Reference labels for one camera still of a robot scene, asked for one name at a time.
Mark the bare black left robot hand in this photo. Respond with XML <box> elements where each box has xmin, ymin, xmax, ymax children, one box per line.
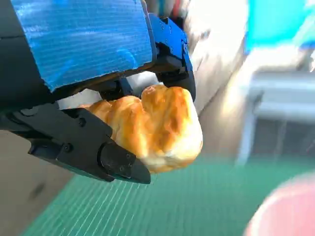
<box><xmin>0</xmin><ymin>0</ymin><xmax>197</xmax><ymax>184</ymax></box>

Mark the long twisted toy bread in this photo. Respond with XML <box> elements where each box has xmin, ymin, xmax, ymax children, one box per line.
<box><xmin>78</xmin><ymin>83</ymin><xmax>204</xmax><ymax>174</ymax></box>

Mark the pink bowl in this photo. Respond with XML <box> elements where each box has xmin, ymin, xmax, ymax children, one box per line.
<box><xmin>242</xmin><ymin>172</ymin><xmax>315</xmax><ymax>236</ymax></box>

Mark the green cutting mat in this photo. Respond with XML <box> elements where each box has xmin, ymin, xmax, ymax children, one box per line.
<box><xmin>21</xmin><ymin>154</ymin><xmax>315</xmax><ymax>236</ymax></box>

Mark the large white mesh cabinet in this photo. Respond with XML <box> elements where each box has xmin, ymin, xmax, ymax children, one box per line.
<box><xmin>235</xmin><ymin>46</ymin><xmax>315</xmax><ymax>168</ymax></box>

